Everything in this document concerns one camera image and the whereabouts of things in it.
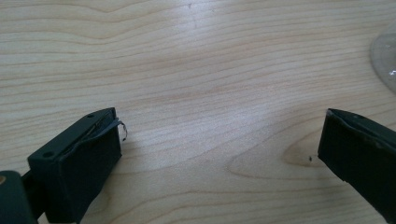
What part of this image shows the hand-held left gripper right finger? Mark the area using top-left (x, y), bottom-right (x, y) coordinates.
top-left (317, 107), bottom-right (396, 224)

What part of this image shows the clear glass bowl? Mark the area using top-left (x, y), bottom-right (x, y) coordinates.
top-left (369, 24), bottom-right (396, 93)

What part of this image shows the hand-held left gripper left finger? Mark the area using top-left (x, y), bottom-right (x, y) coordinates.
top-left (27, 106), bottom-right (128, 224)

